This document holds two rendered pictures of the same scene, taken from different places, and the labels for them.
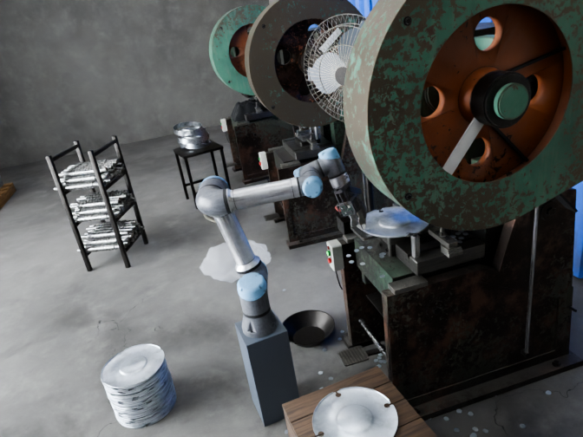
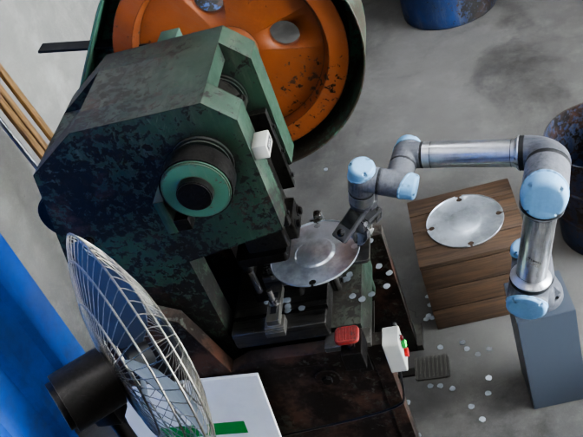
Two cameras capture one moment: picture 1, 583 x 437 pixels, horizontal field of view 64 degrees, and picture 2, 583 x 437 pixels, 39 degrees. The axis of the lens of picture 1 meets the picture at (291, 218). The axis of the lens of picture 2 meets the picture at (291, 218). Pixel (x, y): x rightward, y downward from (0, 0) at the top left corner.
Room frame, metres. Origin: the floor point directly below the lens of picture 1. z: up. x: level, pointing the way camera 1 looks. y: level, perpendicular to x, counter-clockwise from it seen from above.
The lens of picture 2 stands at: (3.47, 0.55, 2.45)
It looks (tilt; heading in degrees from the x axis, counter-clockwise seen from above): 38 degrees down; 211
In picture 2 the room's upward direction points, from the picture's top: 22 degrees counter-clockwise
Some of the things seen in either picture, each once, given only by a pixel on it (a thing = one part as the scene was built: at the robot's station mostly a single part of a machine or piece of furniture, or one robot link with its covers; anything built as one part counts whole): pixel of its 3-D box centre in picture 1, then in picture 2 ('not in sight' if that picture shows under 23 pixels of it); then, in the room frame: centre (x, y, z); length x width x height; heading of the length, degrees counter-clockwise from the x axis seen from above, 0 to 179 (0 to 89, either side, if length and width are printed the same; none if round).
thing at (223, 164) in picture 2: not in sight; (195, 181); (2.05, -0.51, 1.31); 0.22 x 0.12 x 0.22; 102
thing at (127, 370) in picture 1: (133, 364); not in sight; (1.79, 0.84, 0.25); 0.29 x 0.29 x 0.01
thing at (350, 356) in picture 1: (399, 344); (368, 379); (1.77, -0.41, 0.14); 0.59 x 0.10 x 0.05; 102
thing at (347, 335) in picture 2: not in sight; (349, 342); (2.08, -0.25, 0.72); 0.07 x 0.06 x 0.08; 102
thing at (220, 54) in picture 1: (281, 88); not in sight; (5.28, -0.12, 0.87); 1.53 x 0.99 x 1.74; 105
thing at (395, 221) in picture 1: (394, 221); (314, 252); (1.77, -0.42, 0.78); 0.29 x 0.29 x 0.01
